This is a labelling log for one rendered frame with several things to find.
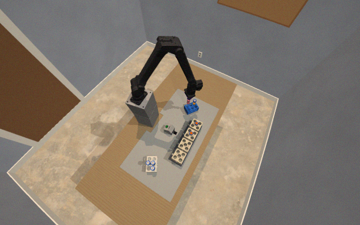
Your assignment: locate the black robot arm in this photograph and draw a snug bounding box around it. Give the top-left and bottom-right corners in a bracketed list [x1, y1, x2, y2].
[130, 36, 203, 105]

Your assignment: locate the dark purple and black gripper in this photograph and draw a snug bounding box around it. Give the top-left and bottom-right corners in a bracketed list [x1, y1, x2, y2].
[184, 88, 196, 100]

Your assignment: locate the grey flat mat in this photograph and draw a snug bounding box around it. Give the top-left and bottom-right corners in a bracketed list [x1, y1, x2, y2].
[120, 89, 219, 202]

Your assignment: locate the blue tube rack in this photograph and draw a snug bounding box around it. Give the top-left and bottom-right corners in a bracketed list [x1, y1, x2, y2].
[184, 102, 199, 115]

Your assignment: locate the white tube rack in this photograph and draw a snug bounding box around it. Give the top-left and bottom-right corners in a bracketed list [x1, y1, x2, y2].
[146, 156, 158, 173]

